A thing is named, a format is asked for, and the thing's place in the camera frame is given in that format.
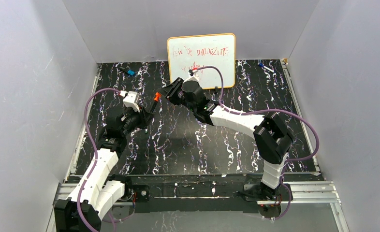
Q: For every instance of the orange highlighter cap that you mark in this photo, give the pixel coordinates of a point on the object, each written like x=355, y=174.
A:
x=157, y=96

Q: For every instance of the blue black marker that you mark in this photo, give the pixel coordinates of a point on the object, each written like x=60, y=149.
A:
x=128, y=71

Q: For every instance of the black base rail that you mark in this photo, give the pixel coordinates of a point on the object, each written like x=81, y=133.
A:
x=211, y=192

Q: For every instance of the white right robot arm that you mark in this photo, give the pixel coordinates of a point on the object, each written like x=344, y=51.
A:
x=272, y=137

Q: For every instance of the orange framed whiteboard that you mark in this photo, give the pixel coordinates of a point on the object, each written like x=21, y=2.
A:
x=189, y=52

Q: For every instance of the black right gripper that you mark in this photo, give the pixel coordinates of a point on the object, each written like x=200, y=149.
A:
x=172, y=93

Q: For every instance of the black orange highlighter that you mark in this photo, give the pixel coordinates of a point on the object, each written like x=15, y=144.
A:
x=153, y=106

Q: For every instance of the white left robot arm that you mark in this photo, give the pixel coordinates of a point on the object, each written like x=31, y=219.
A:
x=97, y=191

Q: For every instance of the white blue pen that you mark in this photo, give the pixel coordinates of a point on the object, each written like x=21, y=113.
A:
x=266, y=68

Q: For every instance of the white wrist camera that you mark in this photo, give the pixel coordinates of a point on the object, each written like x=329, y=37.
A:
x=193, y=75
x=131, y=100

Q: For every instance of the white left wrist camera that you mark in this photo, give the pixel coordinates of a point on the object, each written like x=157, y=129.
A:
x=131, y=100

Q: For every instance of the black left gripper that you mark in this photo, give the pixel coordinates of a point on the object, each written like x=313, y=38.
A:
x=142, y=116

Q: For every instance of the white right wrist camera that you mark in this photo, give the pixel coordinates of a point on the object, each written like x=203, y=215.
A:
x=193, y=75

